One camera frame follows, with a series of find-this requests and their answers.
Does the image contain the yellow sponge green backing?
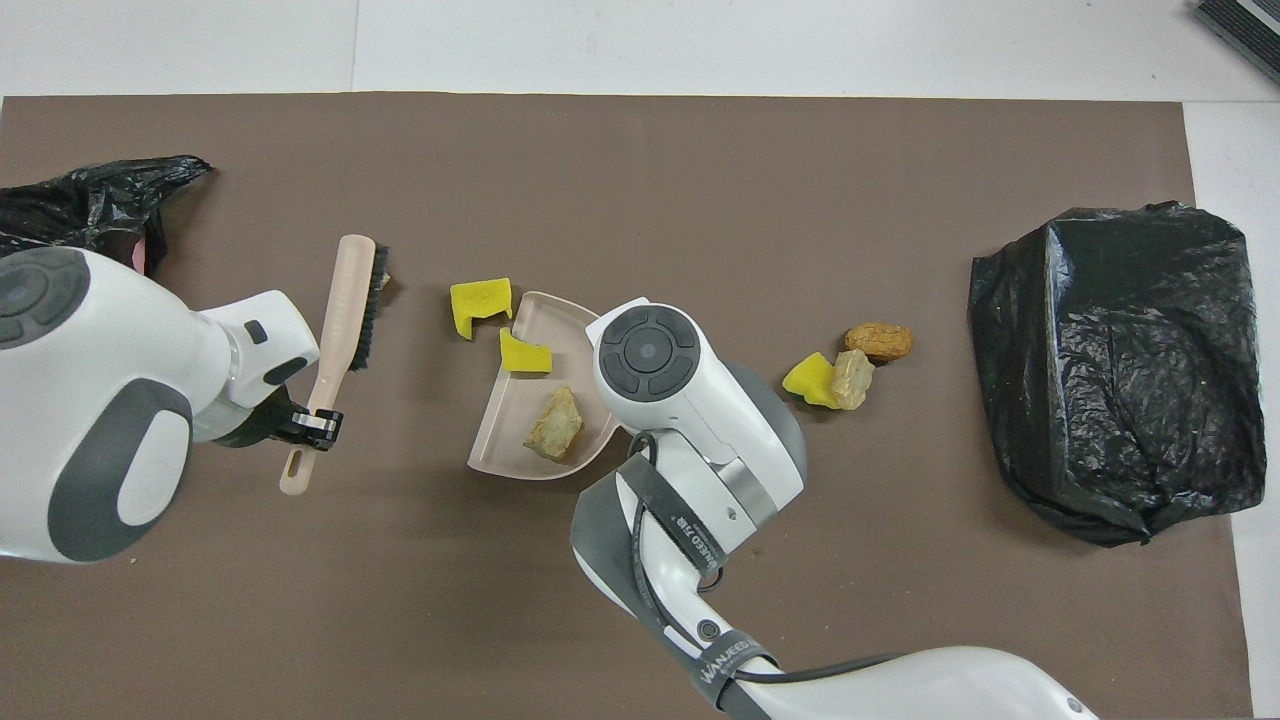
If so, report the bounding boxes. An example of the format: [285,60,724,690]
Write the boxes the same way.
[782,351,843,411]

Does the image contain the beige brush black bristles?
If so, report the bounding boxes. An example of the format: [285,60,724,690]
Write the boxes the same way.
[278,234,391,498]

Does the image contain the brown table mat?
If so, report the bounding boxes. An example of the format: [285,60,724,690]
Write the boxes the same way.
[0,92,1256,720]

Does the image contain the left black garbage bag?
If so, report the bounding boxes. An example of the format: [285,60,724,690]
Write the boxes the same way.
[0,155,214,276]

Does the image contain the dark grey ribbed box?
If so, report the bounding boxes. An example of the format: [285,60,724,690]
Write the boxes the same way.
[1193,0,1280,86]

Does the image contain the small beige sponge scrap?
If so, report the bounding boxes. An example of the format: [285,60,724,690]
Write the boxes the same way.
[831,348,876,412]

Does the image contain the brown oval sponge piece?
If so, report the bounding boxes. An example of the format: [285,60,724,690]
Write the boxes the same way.
[845,322,915,363]

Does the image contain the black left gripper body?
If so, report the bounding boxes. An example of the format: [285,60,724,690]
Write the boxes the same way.
[215,398,296,450]

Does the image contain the right black garbage bag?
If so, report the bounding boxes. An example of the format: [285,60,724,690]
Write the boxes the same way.
[968,200,1269,548]

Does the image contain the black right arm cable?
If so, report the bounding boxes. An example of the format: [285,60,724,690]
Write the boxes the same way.
[628,430,906,691]

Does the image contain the small yellow sponge piece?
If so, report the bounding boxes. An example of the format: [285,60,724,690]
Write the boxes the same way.
[499,327,554,375]

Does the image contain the beige plastic dustpan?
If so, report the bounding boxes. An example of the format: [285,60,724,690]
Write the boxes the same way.
[467,290,641,482]

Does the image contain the black garbage bag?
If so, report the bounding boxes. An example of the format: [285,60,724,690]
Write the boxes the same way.
[0,155,214,276]
[968,200,1269,548]

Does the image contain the notched yellow sponge piece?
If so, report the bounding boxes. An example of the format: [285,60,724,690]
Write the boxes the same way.
[449,277,514,342]

